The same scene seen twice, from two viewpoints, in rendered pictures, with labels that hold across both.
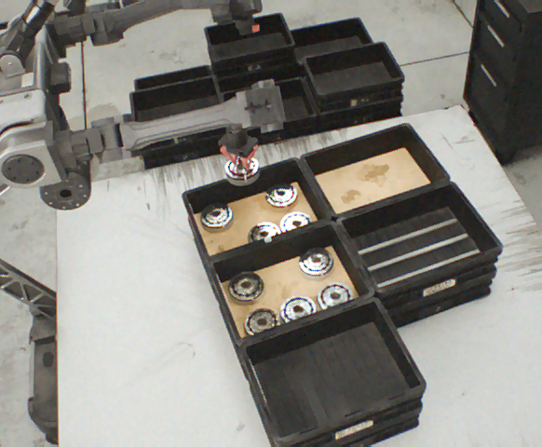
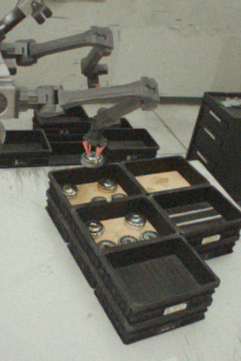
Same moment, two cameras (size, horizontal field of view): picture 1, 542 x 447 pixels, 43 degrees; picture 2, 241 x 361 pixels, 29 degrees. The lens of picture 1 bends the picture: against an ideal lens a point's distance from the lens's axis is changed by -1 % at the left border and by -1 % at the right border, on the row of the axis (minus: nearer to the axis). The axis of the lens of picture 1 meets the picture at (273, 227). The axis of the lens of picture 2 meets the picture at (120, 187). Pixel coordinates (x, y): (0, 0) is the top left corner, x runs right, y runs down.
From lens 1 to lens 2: 0.74 m
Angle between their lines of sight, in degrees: 21
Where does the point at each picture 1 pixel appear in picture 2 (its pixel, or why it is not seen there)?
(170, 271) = (30, 224)
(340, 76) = (118, 144)
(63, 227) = not seen: outside the picture
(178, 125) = (99, 93)
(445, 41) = (164, 146)
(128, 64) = not seen: outside the picture
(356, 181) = (151, 183)
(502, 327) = not seen: outside the picture
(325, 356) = (148, 270)
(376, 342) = (179, 264)
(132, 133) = (66, 96)
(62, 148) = (22, 95)
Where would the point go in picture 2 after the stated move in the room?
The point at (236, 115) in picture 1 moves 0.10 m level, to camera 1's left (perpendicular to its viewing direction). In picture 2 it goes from (139, 89) to (111, 88)
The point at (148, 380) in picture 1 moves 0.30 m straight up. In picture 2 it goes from (21, 284) to (24, 230)
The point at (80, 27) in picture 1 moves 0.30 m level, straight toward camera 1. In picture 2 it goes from (14, 48) to (37, 76)
